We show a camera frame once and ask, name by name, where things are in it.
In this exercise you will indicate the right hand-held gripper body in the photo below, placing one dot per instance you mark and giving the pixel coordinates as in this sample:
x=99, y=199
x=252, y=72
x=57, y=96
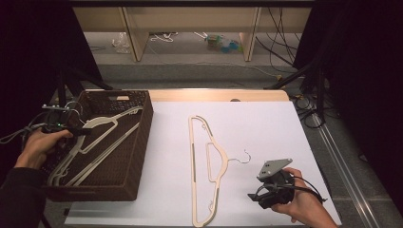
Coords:
x=278, y=190

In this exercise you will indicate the black tripod stand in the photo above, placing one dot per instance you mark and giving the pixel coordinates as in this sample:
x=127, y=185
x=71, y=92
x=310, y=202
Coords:
x=321, y=95
x=95, y=81

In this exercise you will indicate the person's right hand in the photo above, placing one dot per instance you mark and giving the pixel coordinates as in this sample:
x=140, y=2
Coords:
x=302, y=209

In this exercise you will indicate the clear plastic bag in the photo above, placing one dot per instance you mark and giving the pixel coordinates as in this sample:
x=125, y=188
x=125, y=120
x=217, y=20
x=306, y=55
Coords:
x=122, y=44

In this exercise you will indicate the brown woven basket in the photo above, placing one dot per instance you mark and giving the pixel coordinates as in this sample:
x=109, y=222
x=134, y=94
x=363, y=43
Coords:
x=133, y=158

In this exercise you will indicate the black curtain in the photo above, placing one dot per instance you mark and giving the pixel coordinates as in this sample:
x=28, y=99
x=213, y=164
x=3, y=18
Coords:
x=364, y=63
x=25, y=63

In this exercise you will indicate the colourful toy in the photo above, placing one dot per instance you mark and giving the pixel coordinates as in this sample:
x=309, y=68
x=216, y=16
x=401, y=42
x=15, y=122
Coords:
x=215, y=42

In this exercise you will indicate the metal floor rail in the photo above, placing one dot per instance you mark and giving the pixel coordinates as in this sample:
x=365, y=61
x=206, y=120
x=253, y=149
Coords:
x=345, y=177

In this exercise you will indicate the white table sheet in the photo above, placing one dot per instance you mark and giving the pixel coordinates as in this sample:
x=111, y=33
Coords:
x=269, y=133

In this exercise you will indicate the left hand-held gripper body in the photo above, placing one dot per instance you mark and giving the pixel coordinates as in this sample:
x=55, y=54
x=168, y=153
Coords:
x=55, y=122

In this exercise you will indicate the beige desk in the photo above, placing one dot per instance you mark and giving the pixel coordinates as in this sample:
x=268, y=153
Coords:
x=190, y=19

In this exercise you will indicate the person's left hand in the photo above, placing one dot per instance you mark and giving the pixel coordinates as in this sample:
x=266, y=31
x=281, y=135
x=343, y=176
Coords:
x=34, y=148

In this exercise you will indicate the beige clothes hanger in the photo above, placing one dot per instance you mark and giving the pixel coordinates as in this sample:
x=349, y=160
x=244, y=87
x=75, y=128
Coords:
x=223, y=157
x=101, y=119
x=104, y=154

